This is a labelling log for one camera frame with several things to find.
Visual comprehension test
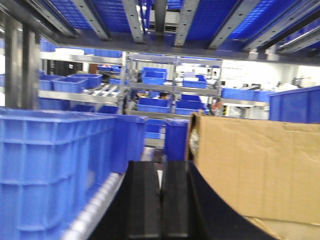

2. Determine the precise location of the blue bin behind right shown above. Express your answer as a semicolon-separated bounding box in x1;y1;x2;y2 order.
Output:
164;118;190;161

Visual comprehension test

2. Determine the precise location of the large blue crate far right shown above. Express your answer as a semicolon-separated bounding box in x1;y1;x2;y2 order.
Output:
267;86;320;124

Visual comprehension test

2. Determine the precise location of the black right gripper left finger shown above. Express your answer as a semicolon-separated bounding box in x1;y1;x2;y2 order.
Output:
89;161;161;240

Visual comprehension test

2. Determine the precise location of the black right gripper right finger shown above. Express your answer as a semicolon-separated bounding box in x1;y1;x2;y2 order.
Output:
161;161;273;240

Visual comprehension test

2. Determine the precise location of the large blue target bin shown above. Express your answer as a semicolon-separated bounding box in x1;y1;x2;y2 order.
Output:
0;107;147;240

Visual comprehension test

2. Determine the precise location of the brown cardboard box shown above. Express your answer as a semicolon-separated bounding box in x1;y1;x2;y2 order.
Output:
185;113;320;240

